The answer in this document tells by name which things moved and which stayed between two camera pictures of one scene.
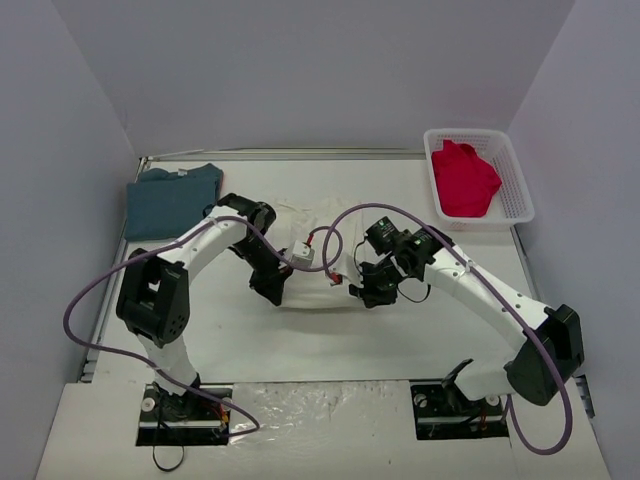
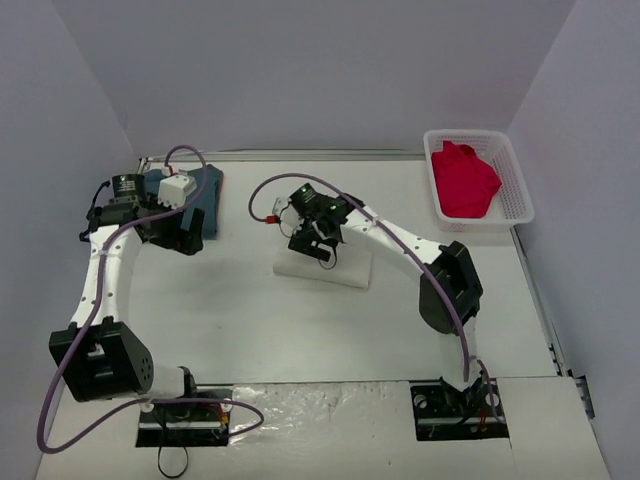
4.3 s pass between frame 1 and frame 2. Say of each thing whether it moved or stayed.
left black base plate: stayed
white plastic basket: stayed
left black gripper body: moved
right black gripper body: moved
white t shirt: moved
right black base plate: stayed
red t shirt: stayed
